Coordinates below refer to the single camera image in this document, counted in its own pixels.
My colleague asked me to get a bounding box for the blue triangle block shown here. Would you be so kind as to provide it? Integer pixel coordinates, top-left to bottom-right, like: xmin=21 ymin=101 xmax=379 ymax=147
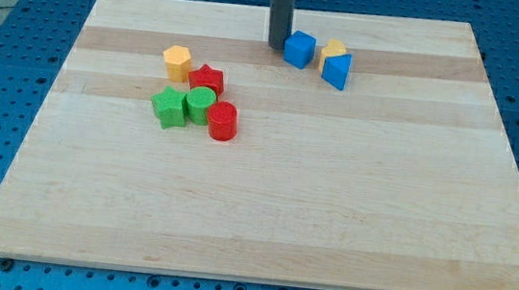
xmin=321 ymin=54 xmax=353 ymax=91

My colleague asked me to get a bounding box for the green cylinder block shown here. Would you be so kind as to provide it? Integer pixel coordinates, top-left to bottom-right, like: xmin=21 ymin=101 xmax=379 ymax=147
xmin=186 ymin=86 xmax=217 ymax=126

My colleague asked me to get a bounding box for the yellow heart block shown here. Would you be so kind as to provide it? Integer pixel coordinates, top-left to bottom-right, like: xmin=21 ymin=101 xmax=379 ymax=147
xmin=317 ymin=38 xmax=347 ymax=73

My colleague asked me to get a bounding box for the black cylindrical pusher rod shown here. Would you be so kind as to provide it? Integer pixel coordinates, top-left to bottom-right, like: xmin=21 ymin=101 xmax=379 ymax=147
xmin=267 ymin=0 xmax=295 ymax=51

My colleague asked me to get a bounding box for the blue cube block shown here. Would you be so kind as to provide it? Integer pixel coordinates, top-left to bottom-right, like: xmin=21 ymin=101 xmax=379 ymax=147
xmin=284 ymin=30 xmax=317 ymax=69

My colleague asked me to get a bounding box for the light wooden board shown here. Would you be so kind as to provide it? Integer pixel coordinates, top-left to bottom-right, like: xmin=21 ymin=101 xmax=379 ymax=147
xmin=0 ymin=0 xmax=519 ymax=290

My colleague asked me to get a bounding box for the green star block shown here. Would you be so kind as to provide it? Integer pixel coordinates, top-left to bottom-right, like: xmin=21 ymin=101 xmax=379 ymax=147
xmin=150 ymin=86 xmax=187 ymax=130

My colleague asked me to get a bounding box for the red cylinder block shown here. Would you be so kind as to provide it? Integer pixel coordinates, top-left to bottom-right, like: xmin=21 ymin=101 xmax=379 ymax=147
xmin=207 ymin=101 xmax=237 ymax=141

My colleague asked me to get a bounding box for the red star block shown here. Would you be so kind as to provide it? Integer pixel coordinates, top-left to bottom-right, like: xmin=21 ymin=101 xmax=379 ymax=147
xmin=188 ymin=64 xmax=225 ymax=97

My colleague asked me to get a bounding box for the yellow hexagon block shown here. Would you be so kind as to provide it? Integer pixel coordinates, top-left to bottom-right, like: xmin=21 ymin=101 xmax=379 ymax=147
xmin=162 ymin=44 xmax=192 ymax=83

